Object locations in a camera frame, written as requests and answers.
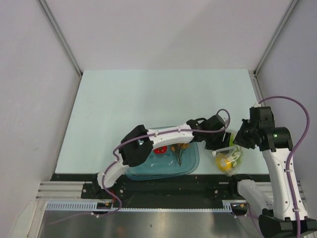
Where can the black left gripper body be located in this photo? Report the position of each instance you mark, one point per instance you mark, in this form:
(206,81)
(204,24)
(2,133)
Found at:
(208,134)

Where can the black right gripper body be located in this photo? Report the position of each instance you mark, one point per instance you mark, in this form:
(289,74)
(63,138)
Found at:
(245,136)

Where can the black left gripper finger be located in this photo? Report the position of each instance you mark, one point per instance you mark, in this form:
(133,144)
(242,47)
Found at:
(213,143)
(226,140)

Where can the clear polka dot zip bag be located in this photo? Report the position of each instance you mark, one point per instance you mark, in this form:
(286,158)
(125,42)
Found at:
(228,152)

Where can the green fake food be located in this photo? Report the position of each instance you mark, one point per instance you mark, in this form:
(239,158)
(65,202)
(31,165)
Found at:
(237,153)

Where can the yellow fake lemon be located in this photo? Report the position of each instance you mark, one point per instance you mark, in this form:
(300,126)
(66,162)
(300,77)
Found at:
(223,162)

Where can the brown fake berry bunch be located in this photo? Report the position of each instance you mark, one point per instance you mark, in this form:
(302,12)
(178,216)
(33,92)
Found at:
(178,150)

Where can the red fake food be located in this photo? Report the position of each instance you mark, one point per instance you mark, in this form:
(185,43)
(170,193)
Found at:
(161,150)

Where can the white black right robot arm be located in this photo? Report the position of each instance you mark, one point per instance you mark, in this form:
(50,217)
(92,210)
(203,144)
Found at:
(283,216)

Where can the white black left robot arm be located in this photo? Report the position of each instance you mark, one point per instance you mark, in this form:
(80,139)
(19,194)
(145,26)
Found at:
(137,145)

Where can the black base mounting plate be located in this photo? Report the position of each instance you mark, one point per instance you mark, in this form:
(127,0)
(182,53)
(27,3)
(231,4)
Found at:
(205,179)

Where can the teal transparent plastic container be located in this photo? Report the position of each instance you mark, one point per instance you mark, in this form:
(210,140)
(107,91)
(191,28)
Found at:
(165,165)

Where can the right aluminium corner post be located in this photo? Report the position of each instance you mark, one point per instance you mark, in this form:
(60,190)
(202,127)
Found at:
(276,35)

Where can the aluminium corner post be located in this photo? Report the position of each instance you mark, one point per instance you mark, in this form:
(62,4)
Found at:
(53,23)
(276,35)

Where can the aluminium front frame rail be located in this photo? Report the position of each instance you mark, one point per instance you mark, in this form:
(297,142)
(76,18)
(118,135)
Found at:
(53,190)

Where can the left aluminium corner post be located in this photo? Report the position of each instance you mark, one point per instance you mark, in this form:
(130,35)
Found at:
(53,23)

